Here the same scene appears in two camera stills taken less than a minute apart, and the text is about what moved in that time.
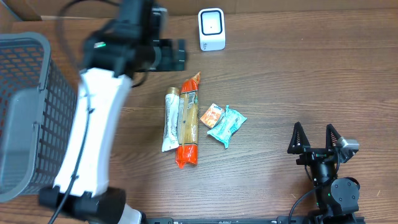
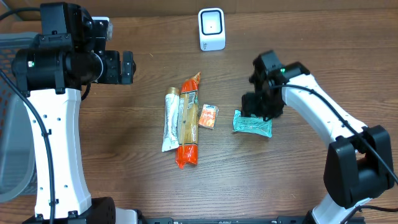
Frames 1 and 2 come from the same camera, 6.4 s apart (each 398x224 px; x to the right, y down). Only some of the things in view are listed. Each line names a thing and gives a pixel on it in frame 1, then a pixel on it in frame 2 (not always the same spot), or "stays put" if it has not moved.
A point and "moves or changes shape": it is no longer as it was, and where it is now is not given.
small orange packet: x=212 y=116 moves or changes shape
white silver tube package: x=170 y=136 stays put
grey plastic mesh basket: x=38 y=117 stays put
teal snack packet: x=227 y=126 -> x=252 y=124
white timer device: x=211 y=25 stays put
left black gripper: x=170 y=55 -> x=127 y=68
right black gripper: x=310 y=152 -> x=250 y=107
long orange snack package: x=186 y=153 stays put
